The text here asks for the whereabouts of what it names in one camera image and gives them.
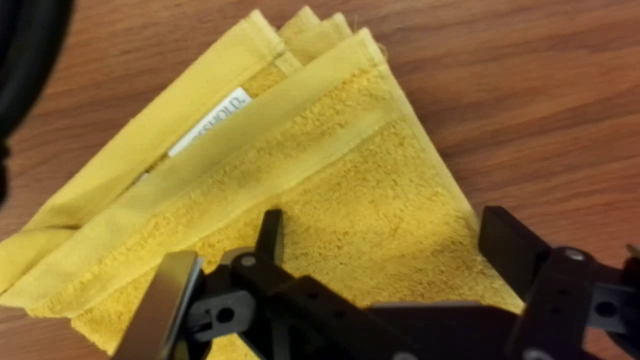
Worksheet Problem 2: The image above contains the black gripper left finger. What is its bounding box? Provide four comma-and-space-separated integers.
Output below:
189, 208, 377, 360

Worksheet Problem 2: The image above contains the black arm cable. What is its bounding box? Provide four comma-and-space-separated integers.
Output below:
0, 0, 76, 206

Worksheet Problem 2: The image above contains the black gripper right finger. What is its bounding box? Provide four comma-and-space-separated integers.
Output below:
478, 204, 640, 360

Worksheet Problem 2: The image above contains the yellow towel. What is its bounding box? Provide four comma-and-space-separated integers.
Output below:
0, 3, 529, 357

